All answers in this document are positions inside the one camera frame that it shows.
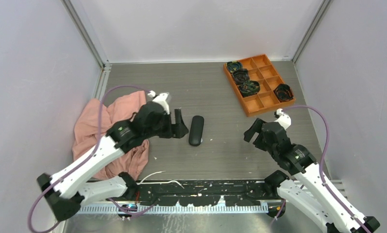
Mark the rolled dark belt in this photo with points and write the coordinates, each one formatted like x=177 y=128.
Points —
x=283 y=93
x=240 y=76
x=249 y=88
x=233 y=66

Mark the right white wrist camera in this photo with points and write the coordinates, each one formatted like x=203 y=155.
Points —
x=282 y=118

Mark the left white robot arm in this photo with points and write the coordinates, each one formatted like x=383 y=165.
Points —
x=70 y=189

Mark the orange compartment tray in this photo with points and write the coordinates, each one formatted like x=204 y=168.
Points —
x=260 y=69

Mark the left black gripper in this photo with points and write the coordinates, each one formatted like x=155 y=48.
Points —
x=178 y=130

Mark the rolled dark belt right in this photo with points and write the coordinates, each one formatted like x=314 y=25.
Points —
x=283 y=93

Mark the slotted cable duct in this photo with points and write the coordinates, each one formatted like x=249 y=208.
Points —
x=220 y=208

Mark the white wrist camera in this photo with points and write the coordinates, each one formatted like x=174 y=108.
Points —
x=282 y=118
x=162 y=98

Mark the black glasses case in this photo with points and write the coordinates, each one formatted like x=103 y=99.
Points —
x=196 y=131

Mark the pink cloth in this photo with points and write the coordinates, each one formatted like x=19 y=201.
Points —
x=85 y=133

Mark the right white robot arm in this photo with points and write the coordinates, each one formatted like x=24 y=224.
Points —
x=306 y=187

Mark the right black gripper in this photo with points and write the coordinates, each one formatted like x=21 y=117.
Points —
x=255 y=127

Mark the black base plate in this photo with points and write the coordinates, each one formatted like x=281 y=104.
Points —
x=204 y=193

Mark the rolled dark belt top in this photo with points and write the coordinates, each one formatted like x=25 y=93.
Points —
x=233 y=66

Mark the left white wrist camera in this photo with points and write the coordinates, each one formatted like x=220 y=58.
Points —
x=162 y=98

